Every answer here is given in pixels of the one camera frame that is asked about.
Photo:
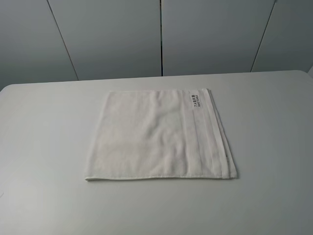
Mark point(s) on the white towel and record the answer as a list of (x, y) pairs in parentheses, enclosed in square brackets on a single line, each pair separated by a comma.
[(160, 134)]

